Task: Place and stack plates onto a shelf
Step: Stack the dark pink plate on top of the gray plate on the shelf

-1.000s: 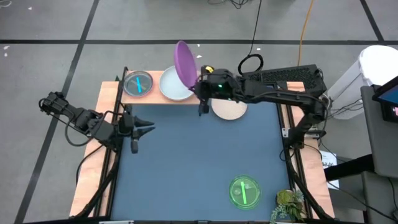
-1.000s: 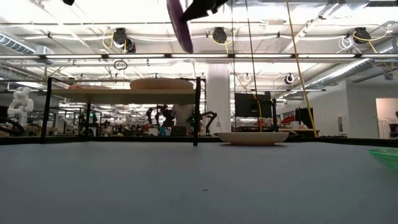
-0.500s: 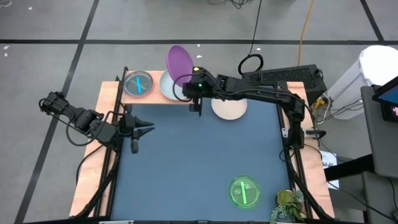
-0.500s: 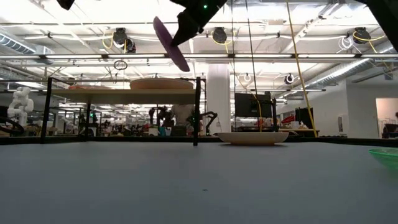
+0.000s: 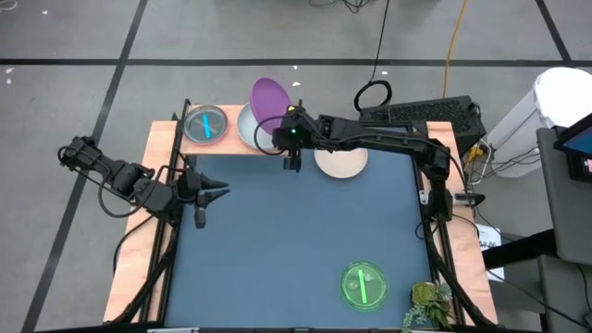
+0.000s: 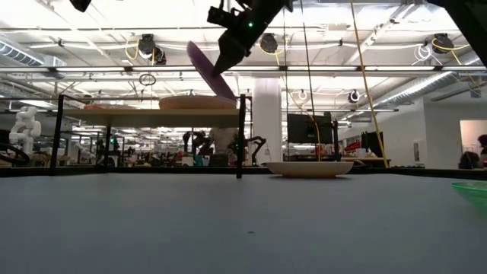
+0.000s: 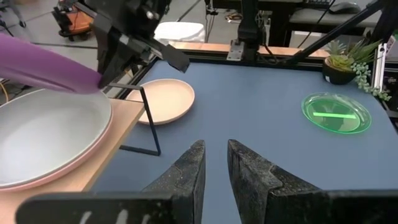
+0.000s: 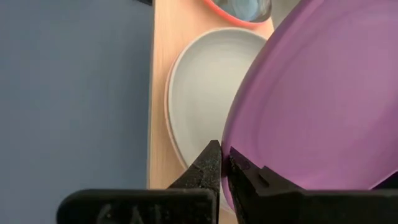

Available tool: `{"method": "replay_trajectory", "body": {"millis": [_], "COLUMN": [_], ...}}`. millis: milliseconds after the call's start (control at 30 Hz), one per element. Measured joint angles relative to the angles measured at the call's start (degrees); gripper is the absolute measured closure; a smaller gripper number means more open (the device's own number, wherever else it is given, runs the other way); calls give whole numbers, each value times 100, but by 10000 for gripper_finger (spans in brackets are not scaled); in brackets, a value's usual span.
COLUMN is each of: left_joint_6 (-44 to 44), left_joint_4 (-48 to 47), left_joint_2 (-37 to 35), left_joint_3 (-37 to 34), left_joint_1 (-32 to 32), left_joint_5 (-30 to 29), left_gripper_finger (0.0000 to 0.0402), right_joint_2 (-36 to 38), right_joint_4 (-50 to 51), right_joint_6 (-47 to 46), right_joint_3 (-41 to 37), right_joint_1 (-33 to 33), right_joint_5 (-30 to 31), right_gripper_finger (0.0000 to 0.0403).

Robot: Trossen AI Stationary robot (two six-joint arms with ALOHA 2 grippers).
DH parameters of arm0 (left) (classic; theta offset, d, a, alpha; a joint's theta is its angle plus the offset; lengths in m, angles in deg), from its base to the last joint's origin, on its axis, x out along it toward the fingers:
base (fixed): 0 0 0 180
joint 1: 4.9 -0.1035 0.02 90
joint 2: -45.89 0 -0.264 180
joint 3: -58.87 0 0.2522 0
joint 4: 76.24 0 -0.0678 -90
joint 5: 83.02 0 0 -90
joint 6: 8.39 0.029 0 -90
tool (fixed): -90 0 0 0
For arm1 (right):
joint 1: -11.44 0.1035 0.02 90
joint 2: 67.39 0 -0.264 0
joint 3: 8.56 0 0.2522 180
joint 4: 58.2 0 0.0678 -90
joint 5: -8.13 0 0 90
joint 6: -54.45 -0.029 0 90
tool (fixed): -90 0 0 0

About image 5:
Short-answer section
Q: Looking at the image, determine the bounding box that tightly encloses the light wooden table side board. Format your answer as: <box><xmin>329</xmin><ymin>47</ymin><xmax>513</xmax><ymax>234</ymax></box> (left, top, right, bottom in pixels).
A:
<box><xmin>424</xmin><ymin>120</ymin><xmax>500</xmax><ymax>325</ymax></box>
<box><xmin>102</xmin><ymin>120</ymin><xmax>186</xmax><ymax>324</ymax></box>

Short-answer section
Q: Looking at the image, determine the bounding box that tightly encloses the small potted succulent plant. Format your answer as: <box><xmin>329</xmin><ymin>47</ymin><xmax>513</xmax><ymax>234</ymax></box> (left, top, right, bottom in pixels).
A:
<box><xmin>400</xmin><ymin>279</ymin><xmax>458</xmax><ymax>333</ymax></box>

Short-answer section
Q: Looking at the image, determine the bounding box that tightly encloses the blue transparent plate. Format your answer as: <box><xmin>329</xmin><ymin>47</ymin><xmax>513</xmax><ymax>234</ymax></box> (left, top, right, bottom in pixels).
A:
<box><xmin>182</xmin><ymin>105</ymin><xmax>229</xmax><ymax>146</ymax></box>

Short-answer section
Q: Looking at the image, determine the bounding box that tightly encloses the white paper sheet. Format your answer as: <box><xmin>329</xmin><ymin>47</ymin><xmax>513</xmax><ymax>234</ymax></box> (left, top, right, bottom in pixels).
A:
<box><xmin>474</xmin><ymin>223</ymin><xmax>504</xmax><ymax>282</ymax></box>

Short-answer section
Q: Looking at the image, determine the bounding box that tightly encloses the large white plate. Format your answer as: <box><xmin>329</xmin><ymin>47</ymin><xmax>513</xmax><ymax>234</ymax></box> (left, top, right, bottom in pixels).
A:
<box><xmin>236</xmin><ymin>102</ymin><xmax>284</xmax><ymax>152</ymax></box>

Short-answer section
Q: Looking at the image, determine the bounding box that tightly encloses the long black cable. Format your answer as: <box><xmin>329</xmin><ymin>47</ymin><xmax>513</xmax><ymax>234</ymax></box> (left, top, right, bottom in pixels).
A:
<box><xmin>353</xmin><ymin>0</ymin><xmax>394</xmax><ymax>113</ymax></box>

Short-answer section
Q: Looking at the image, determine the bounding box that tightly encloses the wooden shelf with black frame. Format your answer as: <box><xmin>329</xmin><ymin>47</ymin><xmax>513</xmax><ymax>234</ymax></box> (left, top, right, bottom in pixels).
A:
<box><xmin>177</xmin><ymin>98</ymin><xmax>303</xmax><ymax>175</ymax></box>

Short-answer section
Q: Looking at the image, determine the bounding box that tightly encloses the grey cart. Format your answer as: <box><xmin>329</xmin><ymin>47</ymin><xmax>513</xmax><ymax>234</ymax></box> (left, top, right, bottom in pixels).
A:
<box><xmin>536</xmin><ymin>127</ymin><xmax>592</xmax><ymax>333</ymax></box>

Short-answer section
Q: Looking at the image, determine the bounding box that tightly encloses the black cart base bar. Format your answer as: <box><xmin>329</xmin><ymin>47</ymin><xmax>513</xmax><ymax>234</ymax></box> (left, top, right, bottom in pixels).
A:
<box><xmin>481</xmin><ymin>228</ymin><xmax>561</xmax><ymax>270</ymax></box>

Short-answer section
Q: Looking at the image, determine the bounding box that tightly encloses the beige plate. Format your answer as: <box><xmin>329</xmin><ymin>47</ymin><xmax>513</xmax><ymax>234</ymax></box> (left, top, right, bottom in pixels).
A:
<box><xmin>314</xmin><ymin>146</ymin><xmax>370</xmax><ymax>179</ymax></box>

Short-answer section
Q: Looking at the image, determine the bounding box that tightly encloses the green transparent plate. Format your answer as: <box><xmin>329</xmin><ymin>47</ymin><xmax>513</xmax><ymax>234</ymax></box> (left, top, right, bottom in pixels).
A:
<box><xmin>339</xmin><ymin>260</ymin><xmax>390</xmax><ymax>313</ymax></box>

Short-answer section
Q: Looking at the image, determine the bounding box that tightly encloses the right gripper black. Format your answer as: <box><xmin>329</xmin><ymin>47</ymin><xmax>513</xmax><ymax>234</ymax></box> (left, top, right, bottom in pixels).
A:
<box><xmin>271</xmin><ymin>105</ymin><xmax>326</xmax><ymax>173</ymax></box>

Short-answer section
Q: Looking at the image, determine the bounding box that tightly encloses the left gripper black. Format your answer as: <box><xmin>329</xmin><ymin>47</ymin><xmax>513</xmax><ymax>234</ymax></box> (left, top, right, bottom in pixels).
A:
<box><xmin>172</xmin><ymin>166</ymin><xmax>231</xmax><ymax>230</ymax></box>

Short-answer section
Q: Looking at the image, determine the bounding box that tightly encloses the white bin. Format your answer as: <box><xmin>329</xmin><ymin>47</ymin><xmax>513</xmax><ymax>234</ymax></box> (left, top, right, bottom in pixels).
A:
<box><xmin>485</xmin><ymin>67</ymin><xmax>592</xmax><ymax>179</ymax></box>

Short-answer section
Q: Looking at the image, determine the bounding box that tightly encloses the purple plastic plate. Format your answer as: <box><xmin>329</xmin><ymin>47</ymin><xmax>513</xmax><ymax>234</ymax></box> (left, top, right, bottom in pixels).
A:
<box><xmin>249</xmin><ymin>77</ymin><xmax>294</xmax><ymax>136</ymax></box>

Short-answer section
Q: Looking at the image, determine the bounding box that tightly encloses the yellow cable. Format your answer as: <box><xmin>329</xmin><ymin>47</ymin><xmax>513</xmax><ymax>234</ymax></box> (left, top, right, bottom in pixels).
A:
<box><xmin>441</xmin><ymin>0</ymin><xmax>469</xmax><ymax>99</ymax></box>

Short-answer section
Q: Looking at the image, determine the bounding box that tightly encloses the black framed monitor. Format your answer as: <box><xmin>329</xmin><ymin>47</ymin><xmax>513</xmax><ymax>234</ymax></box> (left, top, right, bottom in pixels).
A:
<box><xmin>552</xmin><ymin>112</ymin><xmax>592</xmax><ymax>183</ymax></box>

